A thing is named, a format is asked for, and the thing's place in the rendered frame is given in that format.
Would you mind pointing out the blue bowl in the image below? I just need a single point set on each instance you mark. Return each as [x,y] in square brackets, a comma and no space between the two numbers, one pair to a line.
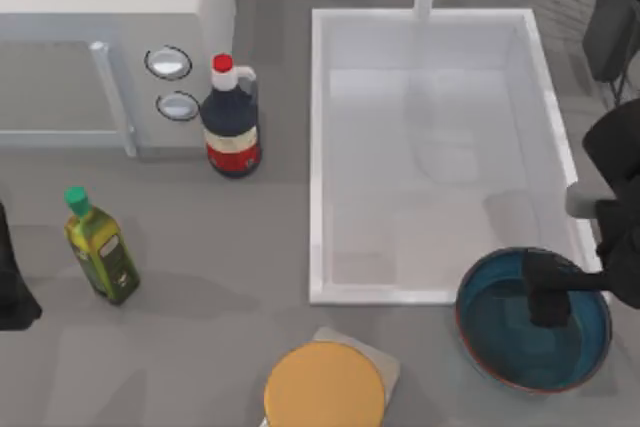
[495,332]

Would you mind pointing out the microwave glass door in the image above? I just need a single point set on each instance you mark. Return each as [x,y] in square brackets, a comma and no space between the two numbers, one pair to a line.
[47,87]

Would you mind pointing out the white sink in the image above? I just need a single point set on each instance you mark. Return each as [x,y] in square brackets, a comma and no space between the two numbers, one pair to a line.
[440,157]

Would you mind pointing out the yellow round cup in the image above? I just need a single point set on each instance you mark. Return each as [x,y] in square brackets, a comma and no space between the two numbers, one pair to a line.
[325,387]

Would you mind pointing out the grey square coaster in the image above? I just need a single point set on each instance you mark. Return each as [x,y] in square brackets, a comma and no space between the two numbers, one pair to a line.
[387,364]

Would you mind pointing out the black chair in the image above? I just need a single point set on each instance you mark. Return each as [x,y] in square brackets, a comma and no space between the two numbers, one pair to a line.
[612,12]

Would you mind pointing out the silver microwave knob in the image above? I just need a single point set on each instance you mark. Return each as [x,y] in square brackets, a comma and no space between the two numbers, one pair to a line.
[176,106]
[167,62]

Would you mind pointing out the green bottle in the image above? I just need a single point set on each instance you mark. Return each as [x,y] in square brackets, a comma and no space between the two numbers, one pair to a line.
[102,247]

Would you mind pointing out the dark bottle with red cap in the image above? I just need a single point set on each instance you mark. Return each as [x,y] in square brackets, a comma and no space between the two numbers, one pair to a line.
[231,132]

